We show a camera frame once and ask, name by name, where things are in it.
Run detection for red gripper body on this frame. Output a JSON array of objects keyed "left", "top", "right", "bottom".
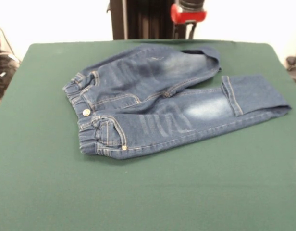
[{"left": 170, "top": 2, "right": 208, "bottom": 25}]

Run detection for blue denim jeans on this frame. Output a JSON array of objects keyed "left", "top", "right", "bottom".
[{"left": 62, "top": 45, "right": 292, "bottom": 159}]

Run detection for black floor device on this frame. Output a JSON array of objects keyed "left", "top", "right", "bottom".
[{"left": 285, "top": 55, "right": 296, "bottom": 91}]

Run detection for black equipment pile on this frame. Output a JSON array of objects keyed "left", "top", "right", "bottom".
[{"left": 0, "top": 35, "right": 20, "bottom": 100}]

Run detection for dark green table cloth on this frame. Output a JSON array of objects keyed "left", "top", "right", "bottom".
[{"left": 0, "top": 42, "right": 296, "bottom": 231}]

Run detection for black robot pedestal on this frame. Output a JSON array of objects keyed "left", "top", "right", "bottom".
[{"left": 107, "top": 0, "right": 187, "bottom": 43}]

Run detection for thin grey cable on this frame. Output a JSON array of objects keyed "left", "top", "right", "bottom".
[{"left": 0, "top": 20, "right": 21, "bottom": 64}]

